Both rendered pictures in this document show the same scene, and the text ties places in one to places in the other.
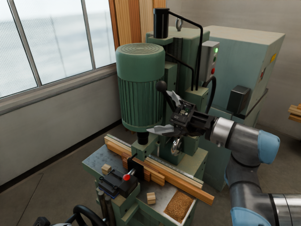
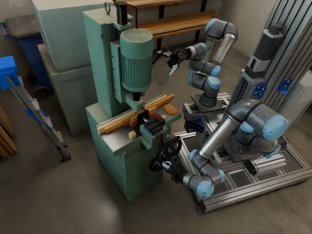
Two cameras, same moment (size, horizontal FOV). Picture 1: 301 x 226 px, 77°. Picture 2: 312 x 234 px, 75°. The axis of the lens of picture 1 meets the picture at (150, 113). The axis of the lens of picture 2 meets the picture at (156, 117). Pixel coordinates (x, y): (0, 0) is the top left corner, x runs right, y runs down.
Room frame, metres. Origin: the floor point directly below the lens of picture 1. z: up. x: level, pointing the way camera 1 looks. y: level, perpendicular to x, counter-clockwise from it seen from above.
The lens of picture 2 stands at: (0.33, 1.02, 1.96)
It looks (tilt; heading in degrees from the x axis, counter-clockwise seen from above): 45 degrees down; 282
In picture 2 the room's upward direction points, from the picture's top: 6 degrees clockwise
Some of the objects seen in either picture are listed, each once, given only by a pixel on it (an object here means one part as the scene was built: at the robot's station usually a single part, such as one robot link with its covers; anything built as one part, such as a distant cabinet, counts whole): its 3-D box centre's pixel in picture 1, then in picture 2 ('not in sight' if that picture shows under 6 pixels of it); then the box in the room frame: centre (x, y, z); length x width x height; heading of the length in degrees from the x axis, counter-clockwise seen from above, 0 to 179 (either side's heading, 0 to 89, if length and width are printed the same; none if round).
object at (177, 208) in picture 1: (179, 203); (170, 108); (0.46, -0.12, 0.91); 0.12 x 0.09 x 0.03; 145
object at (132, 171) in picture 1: (131, 173); (145, 120); (0.59, 0.09, 0.95); 0.09 x 0.07 x 0.09; 55
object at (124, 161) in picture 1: (136, 169); (140, 119); (0.64, 0.07, 0.93); 0.17 x 0.02 x 0.05; 55
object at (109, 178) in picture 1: (118, 183); (155, 124); (0.51, 0.14, 0.99); 0.13 x 0.11 x 0.06; 55
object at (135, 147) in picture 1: (145, 146); (135, 102); (0.69, 0.02, 1.03); 0.14 x 0.07 x 0.09; 145
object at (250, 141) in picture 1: (251, 143); (197, 50); (0.37, -0.26, 1.34); 0.11 x 0.08 x 0.09; 56
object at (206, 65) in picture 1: (207, 61); not in sight; (0.86, -0.26, 1.40); 0.10 x 0.06 x 0.16; 145
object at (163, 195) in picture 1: (131, 184); (146, 128); (0.59, 0.09, 0.87); 0.61 x 0.30 x 0.06; 55
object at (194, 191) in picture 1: (152, 168); (142, 111); (0.65, -0.01, 0.92); 0.62 x 0.02 x 0.04; 55
